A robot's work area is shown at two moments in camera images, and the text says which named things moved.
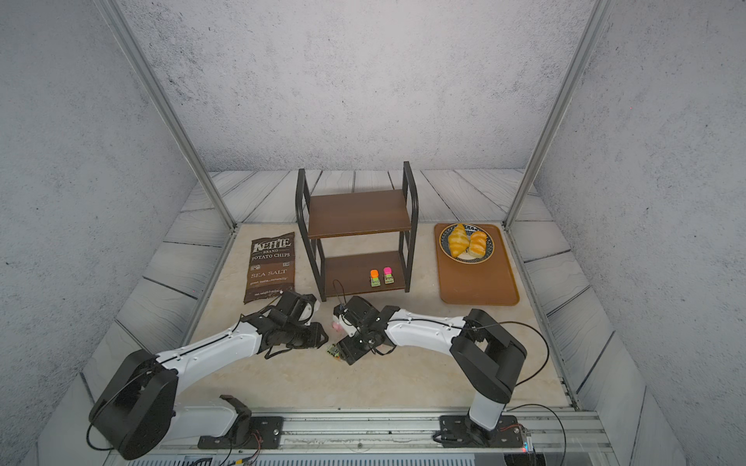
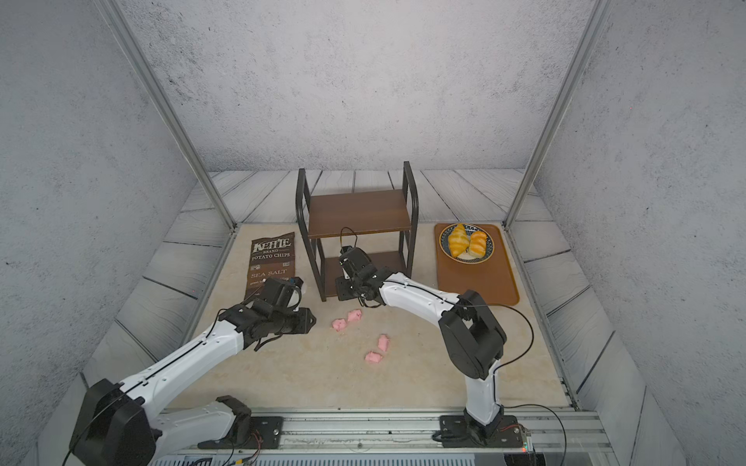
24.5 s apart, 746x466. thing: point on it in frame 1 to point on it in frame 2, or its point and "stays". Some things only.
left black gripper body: (302, 336) to (290, 321)
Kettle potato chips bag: (270, 269) stays
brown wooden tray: (488, 282) stays
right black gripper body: (356, 346) to (349, 288)
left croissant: (458, 241) stays
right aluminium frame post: (594, 21) stays
